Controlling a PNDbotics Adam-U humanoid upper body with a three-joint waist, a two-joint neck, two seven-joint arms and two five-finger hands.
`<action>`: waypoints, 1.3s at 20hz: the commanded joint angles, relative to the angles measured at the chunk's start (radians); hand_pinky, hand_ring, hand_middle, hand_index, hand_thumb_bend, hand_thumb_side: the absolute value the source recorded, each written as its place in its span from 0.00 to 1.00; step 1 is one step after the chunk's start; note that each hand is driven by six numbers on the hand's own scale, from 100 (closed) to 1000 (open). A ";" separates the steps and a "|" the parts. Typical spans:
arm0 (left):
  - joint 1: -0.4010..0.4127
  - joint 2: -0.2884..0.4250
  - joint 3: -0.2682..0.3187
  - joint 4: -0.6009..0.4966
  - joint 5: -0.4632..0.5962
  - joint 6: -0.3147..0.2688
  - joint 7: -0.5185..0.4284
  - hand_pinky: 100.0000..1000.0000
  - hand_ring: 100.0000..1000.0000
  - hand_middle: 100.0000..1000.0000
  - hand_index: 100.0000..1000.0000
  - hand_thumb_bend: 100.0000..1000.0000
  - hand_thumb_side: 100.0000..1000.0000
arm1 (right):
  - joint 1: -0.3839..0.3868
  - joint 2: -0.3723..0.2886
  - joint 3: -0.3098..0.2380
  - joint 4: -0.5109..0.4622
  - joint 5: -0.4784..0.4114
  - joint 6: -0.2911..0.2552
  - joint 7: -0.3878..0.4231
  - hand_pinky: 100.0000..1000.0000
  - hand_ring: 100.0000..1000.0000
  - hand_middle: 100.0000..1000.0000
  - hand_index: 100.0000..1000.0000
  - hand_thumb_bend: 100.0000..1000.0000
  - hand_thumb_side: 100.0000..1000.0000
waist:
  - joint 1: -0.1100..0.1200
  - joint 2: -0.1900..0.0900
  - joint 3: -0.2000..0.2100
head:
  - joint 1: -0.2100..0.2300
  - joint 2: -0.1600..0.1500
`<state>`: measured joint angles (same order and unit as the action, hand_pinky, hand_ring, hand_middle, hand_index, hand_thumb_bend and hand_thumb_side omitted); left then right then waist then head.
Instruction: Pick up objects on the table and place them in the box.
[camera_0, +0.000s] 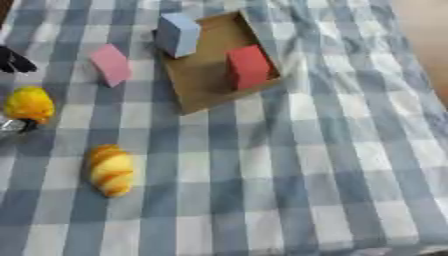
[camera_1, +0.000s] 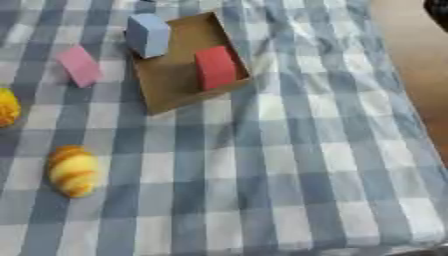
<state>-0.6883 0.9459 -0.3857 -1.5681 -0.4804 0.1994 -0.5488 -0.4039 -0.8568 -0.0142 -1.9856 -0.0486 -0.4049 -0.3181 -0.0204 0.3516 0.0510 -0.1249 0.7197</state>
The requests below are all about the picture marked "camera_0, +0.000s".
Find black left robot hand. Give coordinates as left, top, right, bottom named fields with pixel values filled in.
left=0, top=45, right=39, bottom=74

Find tan cardboard box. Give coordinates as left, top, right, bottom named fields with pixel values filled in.
left=150, top=9, right=284, bottom=116

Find yellow toy fruit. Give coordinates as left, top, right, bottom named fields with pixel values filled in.
left=3, top=85, right=56, bottom=125

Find pink rectangular block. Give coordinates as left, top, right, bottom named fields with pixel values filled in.
left=87, top=43, right=135, bottom=89

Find yellow toy croissant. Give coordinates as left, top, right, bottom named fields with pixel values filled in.
left=85, top=143, right=137, bottom=198

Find blue rectangular block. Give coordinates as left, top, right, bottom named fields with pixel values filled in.
left=152, top=12, right=203, bottom=59

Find red rectangular block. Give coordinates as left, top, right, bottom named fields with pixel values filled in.
left=225, top=44, right=277, bottom=91

